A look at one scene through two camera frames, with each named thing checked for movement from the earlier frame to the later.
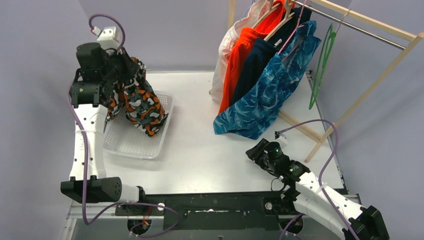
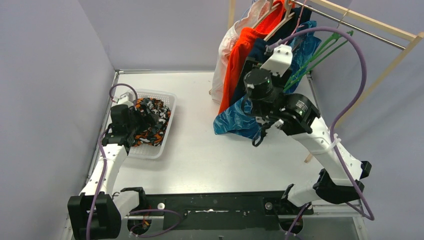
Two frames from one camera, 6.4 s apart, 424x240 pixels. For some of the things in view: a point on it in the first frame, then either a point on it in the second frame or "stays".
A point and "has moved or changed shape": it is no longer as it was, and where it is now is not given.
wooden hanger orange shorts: (271, 7) stays
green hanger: (330, 37) has moved or changed shape
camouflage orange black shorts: (141, 107) to (152, 134)
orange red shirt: (243, 47) stays
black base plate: (215, 212) stays
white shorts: (227, 43) stays
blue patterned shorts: (256, 107) stays
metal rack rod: (351, 24) stays
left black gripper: (129, 65) to (143, 112)
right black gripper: (255, 154) to (250, 61)
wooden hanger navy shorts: (289, 14) stays
